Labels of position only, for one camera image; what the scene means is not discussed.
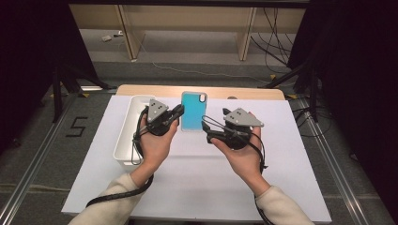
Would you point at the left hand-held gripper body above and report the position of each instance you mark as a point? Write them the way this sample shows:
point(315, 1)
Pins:
point(156, 111)

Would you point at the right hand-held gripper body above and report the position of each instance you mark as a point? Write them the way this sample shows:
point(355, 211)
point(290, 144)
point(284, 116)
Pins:
point(241, 120)

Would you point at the blue phone case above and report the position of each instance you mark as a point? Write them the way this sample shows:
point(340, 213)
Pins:
point(194, 112)

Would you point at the white plastic bin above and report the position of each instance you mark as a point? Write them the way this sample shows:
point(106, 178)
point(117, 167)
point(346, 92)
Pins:
point(125, 140)

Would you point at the person's left hand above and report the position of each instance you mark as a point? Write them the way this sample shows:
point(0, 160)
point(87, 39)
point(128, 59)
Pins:
point(156, 150)

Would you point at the person's right hand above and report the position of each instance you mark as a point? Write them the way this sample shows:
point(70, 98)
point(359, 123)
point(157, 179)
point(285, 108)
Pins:
point(245, 162)

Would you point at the white table sheet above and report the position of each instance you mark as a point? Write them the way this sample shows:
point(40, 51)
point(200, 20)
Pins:
point(194, 187)

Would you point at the black metal stand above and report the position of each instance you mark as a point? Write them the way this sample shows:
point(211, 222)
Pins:
point(313, 90)
point(58, 93)

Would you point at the small dark floor item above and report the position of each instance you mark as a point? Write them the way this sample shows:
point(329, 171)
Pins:
point(118, 33)

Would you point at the small white floor item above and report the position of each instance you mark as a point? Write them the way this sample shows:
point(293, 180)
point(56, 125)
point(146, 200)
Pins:
point(106, 38)

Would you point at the wooden bench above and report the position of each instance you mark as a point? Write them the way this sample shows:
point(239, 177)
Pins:
point(187, 18)

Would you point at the dark curtain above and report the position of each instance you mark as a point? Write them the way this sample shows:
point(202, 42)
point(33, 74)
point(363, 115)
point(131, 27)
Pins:
point(31, 62)
point(359, 78)

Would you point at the metal floor rail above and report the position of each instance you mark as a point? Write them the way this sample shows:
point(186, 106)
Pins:
point(28, 178)
point(334, 168)

